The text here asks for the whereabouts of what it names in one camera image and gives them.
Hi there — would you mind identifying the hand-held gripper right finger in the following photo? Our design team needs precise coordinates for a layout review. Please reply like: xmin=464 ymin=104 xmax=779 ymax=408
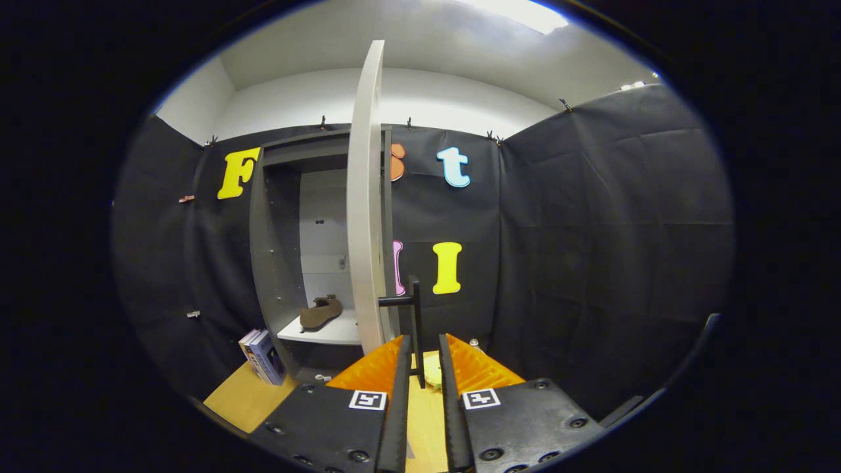
xmin=438 ymin=333 xmax=605 ymax=473

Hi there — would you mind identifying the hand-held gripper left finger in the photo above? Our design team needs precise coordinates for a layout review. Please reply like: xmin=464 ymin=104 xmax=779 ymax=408
xmin=252 ymin=335 xmax=413 ymax=473

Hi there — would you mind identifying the brown fuzzy shoe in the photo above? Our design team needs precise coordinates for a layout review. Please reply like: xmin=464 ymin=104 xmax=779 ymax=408
xmin=300 ymin=294 xmax=344 ymax=331

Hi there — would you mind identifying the dark grey shoe cabinet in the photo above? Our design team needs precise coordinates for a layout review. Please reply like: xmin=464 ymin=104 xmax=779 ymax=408
xmin=248 ymin=125 xmax=403 ymax=383

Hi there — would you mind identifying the beige shoe cabinet door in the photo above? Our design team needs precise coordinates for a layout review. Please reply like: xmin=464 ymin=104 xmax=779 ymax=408
xmin=346 ymin=39 xmax=426 ymax=390

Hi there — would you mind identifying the blue book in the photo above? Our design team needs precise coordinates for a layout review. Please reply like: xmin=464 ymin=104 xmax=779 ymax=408
xmin=251 ymin=330 xmax=288 ymax=386

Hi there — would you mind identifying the black backdrop cloth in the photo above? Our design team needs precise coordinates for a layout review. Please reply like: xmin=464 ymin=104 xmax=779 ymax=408
xmin=112 ymin=82 xmax=735 ymax=421

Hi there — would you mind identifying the long ceiling light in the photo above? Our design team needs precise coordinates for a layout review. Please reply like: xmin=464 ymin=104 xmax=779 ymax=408
xmin=453 ymin=0 xmax=570 ymax=35

